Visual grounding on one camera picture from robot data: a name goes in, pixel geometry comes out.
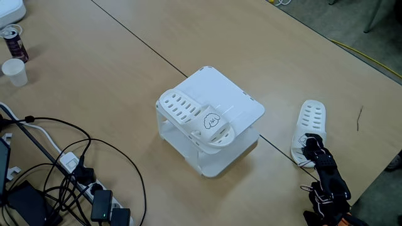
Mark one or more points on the white slipper with dog print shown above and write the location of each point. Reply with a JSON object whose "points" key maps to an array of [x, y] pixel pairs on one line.
{"points": [[188, 116], [309, 119]]}

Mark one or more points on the person's shoe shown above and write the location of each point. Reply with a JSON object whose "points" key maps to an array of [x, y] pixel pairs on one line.
{"points": [[395, 164]]}

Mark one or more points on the white two-tier shoe rack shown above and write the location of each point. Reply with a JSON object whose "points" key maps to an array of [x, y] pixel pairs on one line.
{"points": [[232, 100]]}

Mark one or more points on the grey chair leg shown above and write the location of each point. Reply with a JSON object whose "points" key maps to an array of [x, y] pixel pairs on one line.
{"points": [[373, 15]]}

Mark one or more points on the black power adapter green light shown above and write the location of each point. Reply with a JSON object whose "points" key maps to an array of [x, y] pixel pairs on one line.
{"points": [[101, 205]]}

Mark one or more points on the black plug charger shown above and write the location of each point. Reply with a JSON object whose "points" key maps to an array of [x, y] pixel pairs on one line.
{"points": [[83, 174]]}

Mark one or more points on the white power strip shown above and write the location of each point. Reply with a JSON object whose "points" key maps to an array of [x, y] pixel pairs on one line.
{"points": [[70, 163]]}

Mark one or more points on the black flat power brick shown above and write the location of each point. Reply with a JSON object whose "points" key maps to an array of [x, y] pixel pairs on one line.
{"points": [[28, 204]]}

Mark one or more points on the white paper cup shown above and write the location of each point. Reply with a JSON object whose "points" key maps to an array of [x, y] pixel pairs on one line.
{"points": [[14, 72]]}

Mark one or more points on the purple drink can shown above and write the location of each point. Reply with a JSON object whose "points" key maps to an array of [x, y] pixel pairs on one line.
{"points": [[16, 47]]}

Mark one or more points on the dark laptop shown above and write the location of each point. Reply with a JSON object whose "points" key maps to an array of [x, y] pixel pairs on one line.
{"points": [[3, 166]]}

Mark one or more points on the white box device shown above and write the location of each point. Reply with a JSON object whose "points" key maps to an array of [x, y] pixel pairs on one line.
{"points": [[11, 11]]}

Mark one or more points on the white printed bracket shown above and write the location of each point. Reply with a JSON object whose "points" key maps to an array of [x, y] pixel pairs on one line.
{"points": [[7, 138], [13, 173]]}

